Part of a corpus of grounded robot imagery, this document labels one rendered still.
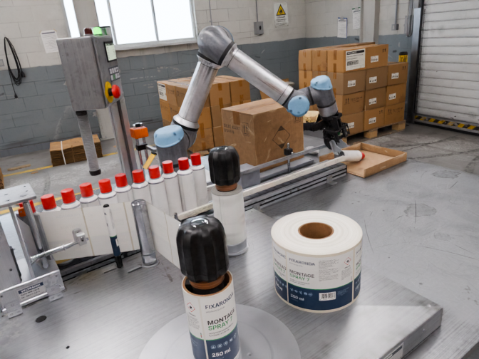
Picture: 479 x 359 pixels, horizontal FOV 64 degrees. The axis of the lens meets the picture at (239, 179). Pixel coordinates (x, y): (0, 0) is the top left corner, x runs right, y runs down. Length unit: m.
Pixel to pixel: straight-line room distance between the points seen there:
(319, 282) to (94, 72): 0.78
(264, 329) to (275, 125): 1.09
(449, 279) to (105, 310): 0.84
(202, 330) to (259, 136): 1.13
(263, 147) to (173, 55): 5.17
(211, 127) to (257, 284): 3.78
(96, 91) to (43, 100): 5.36
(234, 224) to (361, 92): 4.06
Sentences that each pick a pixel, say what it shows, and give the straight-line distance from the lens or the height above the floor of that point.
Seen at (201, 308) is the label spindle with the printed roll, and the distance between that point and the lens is 0.66.
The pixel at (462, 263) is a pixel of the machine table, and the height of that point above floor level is 0.83.
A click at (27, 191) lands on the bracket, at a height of 1.14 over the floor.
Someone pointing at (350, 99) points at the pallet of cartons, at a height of 0.58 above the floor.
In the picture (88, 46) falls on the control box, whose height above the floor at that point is 1.45.
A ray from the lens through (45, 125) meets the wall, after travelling 6.55.
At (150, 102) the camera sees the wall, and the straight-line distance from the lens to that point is 6.71.
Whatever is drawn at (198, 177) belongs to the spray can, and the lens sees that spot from 1.29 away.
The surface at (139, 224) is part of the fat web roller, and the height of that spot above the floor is 1.01.
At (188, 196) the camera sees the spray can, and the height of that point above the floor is 0.96.
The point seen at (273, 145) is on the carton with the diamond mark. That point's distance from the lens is 1.75.
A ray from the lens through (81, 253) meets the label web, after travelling 1.14.
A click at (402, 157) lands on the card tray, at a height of 0.85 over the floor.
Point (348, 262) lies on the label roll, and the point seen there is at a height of 0.99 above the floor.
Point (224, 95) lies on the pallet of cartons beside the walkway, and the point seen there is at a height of 0.75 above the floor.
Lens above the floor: 1.46
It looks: 21 degrees down
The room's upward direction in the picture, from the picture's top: 5 degrees counter-clockwise
